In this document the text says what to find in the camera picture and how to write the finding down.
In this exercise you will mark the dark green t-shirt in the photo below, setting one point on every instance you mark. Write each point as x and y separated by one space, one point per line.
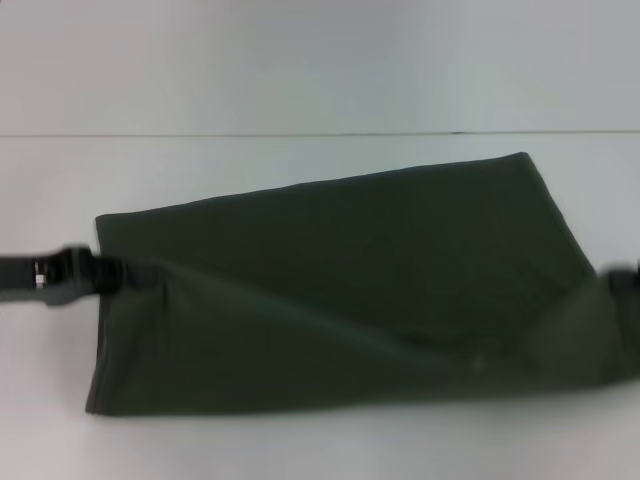
350 300

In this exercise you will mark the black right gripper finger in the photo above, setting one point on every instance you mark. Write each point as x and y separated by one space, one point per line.
627 282

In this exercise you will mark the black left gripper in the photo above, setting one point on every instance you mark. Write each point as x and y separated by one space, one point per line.
60 277

